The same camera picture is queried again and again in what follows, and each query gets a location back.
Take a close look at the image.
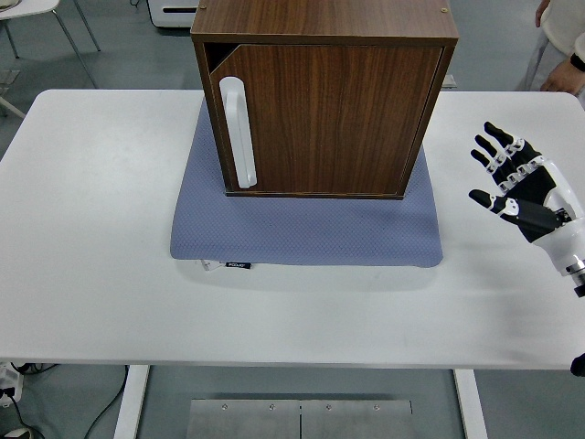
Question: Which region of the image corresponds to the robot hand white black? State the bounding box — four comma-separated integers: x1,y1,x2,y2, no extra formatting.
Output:
468,121,585,278

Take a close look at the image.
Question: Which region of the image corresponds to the brown wooden cabinet door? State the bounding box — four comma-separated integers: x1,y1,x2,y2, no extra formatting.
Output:
208,43,444,196

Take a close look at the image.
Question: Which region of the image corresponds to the brown wooden cabinet body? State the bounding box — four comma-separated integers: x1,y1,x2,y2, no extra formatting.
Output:
190,0,460,201

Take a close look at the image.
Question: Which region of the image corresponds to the person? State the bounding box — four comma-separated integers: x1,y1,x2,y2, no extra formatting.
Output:
516,0,585,100

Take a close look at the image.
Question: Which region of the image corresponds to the white table leg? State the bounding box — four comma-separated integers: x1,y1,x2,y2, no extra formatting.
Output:
453,368,489,439
112,365,151,439

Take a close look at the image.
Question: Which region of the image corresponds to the blue-grey textured mat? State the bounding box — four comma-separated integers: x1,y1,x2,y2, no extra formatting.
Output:
169,98,446,269

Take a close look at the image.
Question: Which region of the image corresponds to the grey metal plate with screws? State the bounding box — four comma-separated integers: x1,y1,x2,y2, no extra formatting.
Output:
187,398,301,439
300,400,413,439

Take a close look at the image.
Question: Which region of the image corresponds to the white appliance box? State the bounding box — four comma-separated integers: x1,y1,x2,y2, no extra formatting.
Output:
148,0,206,30

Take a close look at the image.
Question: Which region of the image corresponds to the white chair with metal legs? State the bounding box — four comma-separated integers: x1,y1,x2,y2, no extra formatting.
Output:
0,0,101,89

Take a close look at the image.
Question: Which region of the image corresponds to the white power strip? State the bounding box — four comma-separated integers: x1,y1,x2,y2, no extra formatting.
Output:
0,363,25,408

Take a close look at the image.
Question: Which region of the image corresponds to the black floor cable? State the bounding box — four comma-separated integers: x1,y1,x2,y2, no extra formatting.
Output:
84,364,131,439

